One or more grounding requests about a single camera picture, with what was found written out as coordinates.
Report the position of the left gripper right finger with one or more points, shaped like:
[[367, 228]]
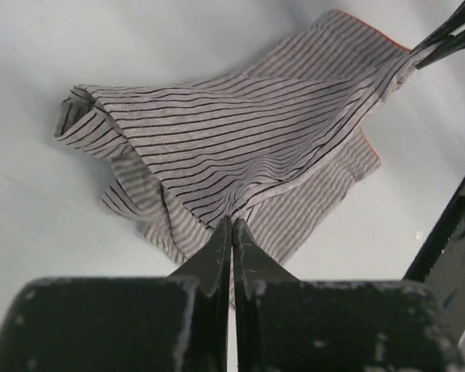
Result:
[[285, 324]]

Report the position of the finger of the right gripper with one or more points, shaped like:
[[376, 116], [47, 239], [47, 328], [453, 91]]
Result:
[[450, 45], [454, 22]]

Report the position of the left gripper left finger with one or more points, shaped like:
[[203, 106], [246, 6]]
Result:
[[173, 323]]

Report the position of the grey striped underwear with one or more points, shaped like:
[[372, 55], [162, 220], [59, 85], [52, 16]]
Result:
[[277, 143]]

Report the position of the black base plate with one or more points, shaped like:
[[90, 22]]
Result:
[[440, 263]]

